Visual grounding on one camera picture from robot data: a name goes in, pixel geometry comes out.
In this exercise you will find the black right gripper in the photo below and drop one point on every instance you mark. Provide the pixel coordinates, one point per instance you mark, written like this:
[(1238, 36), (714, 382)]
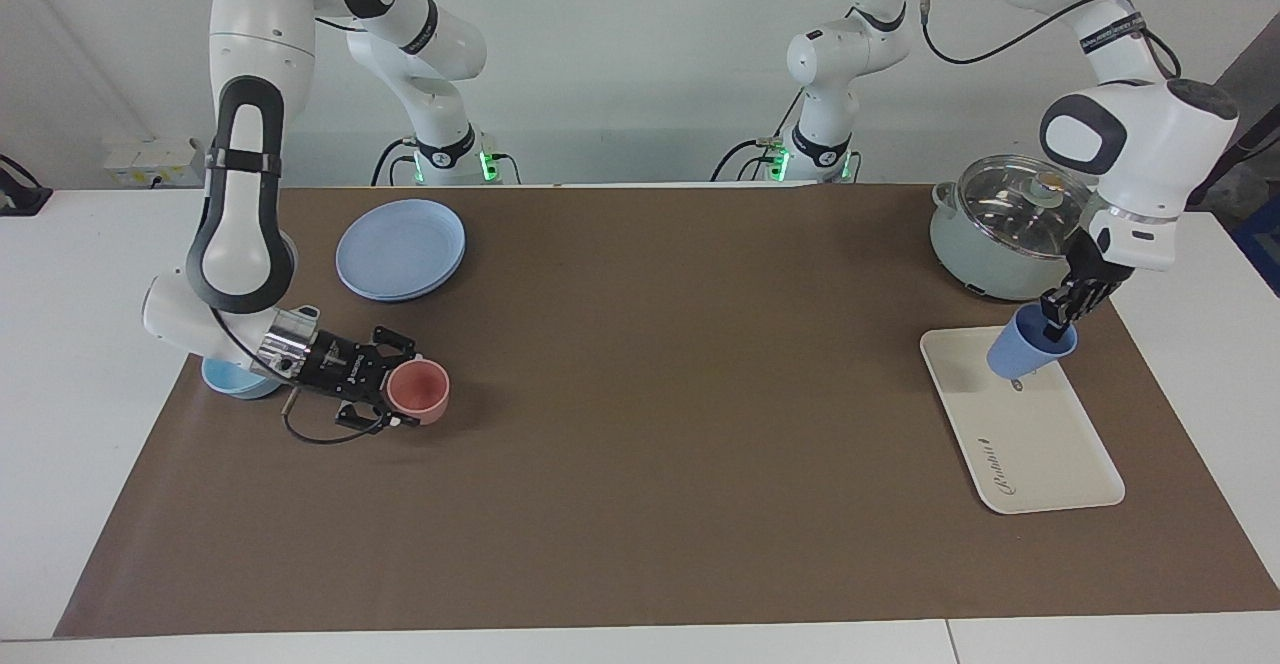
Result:
[(345, 369)]

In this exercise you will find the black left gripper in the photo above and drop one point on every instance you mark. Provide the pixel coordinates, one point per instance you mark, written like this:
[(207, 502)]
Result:
[(1095, 274)]

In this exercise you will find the pink plastic cup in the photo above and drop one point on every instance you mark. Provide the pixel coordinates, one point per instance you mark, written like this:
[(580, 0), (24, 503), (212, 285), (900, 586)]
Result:
[(420, 389)]

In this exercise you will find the blue plastic cup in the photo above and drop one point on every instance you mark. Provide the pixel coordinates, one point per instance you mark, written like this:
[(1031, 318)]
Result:
[(1015, 349)]

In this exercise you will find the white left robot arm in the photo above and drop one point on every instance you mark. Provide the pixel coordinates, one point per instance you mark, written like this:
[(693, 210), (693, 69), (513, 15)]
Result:
[(1150, 164)]

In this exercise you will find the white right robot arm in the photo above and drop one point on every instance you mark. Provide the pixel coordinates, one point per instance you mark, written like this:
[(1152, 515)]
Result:
[(240, 194)]

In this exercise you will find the cream rabbit print tray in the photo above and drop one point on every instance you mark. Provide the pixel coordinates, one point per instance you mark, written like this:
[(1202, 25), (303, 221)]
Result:
[(1030, 444)]

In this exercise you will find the pale green cooking pot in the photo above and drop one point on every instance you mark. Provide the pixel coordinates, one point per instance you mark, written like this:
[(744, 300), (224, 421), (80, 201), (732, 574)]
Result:
[(970, 259)]

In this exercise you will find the glass pot lid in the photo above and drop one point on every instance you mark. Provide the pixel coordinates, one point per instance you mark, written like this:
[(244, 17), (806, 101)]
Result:
[(1010, 209)]

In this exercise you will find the pale blue round plate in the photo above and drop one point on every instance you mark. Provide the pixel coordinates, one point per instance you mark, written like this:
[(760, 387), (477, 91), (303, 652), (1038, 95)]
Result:
[(400, 249)]

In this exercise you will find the light blue bowl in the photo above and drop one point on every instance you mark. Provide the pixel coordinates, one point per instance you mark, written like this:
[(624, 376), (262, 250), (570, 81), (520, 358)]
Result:
[(225, 379)]

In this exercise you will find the blue crate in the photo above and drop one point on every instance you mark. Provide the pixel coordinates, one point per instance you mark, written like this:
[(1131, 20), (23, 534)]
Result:
[(1262, 244)]

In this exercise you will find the brown table mat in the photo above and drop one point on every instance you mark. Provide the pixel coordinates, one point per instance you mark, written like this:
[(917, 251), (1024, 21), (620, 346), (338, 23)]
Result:
[(650, 444)]

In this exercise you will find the white power strip box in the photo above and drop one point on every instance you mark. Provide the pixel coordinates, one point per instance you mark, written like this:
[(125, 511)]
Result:
[(160, 162)]

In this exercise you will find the black desk device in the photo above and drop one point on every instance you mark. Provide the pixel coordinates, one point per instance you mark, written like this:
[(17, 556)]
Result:
[(20, 194)]

